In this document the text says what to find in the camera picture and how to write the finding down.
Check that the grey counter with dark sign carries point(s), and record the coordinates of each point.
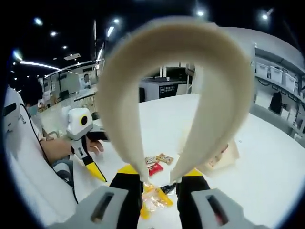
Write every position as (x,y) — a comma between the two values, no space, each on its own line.
(152,91)

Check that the white desk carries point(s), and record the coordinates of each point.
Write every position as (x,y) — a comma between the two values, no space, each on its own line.
(85,93)

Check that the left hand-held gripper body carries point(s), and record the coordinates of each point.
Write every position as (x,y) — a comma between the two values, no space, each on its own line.
(76,124)

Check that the white ceiling air vent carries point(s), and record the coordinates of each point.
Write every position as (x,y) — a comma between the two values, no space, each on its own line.
(72,56)

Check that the white lidded storage bin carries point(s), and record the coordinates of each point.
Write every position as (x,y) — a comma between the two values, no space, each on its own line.
(276,74)
(262,69)
(289,81)

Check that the small white box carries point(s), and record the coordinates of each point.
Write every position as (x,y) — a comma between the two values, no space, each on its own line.
(286,114)

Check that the grey metal shelving rack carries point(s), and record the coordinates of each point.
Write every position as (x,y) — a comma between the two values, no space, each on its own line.
(254,78)

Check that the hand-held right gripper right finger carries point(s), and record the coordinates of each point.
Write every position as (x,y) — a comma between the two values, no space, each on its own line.
(193,182)

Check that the black office chair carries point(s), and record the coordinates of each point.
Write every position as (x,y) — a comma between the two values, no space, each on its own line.
(142,95)

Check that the large white carton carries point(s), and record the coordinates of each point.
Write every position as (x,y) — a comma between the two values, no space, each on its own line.
(262,99)

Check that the white neck-worn device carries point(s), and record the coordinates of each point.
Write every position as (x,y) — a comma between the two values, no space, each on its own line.
(14,117)

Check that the black computer monitor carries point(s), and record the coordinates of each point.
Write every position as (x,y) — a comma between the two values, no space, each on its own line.
(175,72)

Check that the beige hexagonal food container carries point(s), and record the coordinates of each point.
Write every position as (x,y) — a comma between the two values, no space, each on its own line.
(228,155)

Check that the person in white shirt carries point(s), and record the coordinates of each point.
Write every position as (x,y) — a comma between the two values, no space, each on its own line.
(23,179)

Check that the black dried fruit food packet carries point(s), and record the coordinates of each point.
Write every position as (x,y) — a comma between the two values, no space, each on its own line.
(168,188)

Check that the yellow food packet pale bun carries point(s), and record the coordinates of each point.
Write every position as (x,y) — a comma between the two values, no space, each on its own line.
(157,200)

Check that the person's left hand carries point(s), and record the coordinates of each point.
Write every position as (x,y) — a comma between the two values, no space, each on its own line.
(94,146)

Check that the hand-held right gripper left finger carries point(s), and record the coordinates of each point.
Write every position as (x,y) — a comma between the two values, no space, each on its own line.
(126,181)

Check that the red white-print food packet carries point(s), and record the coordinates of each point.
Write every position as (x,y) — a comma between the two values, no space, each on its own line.
(155,169)

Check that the group of ceiling lights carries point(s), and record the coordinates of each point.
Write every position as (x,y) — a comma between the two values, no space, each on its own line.
(200,13)

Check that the black bag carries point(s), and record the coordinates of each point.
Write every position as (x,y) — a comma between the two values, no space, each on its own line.
(276,102)

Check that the white food tongs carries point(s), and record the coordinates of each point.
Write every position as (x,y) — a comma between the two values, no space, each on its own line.
(178,31)

